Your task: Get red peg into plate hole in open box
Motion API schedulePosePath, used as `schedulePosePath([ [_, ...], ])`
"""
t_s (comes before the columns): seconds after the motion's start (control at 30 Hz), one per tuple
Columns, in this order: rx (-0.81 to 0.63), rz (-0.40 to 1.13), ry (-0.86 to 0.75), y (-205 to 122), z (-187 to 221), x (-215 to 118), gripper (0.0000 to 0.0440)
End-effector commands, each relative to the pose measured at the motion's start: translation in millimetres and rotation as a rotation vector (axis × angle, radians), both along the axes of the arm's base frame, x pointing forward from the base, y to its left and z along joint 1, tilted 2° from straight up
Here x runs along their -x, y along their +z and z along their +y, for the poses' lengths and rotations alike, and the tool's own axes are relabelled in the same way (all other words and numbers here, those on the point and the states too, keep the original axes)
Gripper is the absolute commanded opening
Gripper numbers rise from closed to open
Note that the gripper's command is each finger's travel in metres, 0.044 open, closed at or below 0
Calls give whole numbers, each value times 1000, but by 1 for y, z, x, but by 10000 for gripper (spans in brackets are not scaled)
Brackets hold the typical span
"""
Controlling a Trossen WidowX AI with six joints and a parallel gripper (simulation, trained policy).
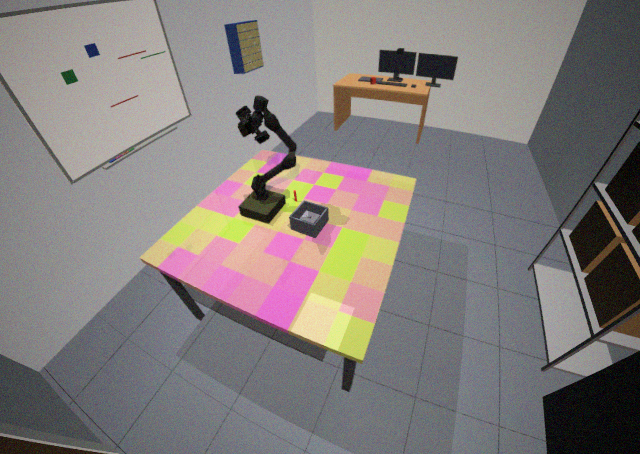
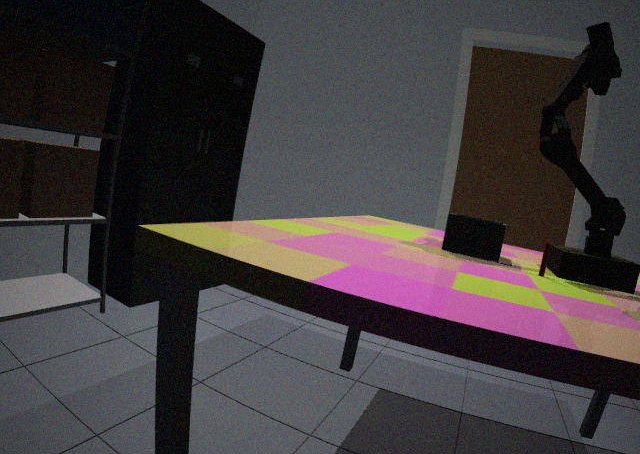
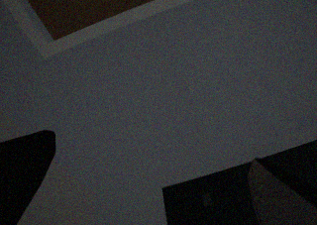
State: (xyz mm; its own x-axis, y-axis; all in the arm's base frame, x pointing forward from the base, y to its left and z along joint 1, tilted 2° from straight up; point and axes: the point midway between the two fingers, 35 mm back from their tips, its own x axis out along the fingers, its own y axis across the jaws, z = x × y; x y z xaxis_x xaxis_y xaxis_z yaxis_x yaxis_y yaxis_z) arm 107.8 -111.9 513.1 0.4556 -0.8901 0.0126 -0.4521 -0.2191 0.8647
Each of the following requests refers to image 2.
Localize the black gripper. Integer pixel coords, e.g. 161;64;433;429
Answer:
572;44;602;101

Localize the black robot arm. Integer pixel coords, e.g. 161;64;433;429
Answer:
539;22;626;258

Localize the red peg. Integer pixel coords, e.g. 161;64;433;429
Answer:
538;243;551;277

